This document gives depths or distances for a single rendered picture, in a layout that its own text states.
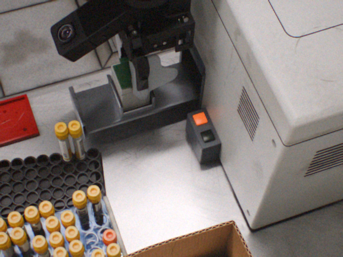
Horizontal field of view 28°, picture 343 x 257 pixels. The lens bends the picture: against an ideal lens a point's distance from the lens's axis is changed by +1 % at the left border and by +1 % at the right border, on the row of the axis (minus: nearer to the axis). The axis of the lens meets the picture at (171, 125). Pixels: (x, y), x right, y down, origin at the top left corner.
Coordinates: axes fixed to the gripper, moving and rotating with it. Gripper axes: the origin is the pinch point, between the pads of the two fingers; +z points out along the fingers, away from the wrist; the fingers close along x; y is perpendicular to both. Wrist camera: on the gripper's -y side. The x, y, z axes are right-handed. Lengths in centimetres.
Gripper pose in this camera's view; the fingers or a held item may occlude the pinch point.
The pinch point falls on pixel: (130, 78)
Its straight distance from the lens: 91.5
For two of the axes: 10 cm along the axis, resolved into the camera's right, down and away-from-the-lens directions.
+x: -3.5, -8.3, 4.3
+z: -0.3, 4.7, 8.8
